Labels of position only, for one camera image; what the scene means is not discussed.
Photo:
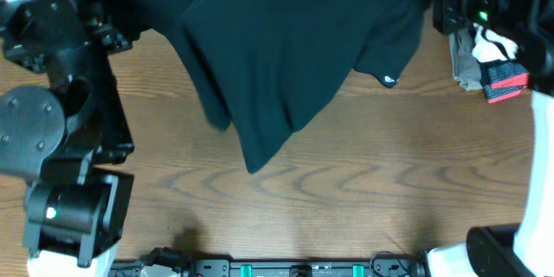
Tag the black polo shirt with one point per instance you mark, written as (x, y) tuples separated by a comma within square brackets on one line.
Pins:
[(267, 67)]

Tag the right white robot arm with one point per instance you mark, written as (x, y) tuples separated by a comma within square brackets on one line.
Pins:
[(524, 249)]

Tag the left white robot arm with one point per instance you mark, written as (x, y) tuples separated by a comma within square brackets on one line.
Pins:
[(64, 140)]

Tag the khaki folded garment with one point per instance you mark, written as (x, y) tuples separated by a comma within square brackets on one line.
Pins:
[(466, 70)]

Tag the white folded garment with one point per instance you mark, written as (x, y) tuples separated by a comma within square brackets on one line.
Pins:
[(489, 46)]

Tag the grey red folded garment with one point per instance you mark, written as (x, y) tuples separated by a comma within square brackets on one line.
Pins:
[(502, 80)]

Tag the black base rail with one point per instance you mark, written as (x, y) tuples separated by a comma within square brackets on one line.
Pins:
[(166, 262)]

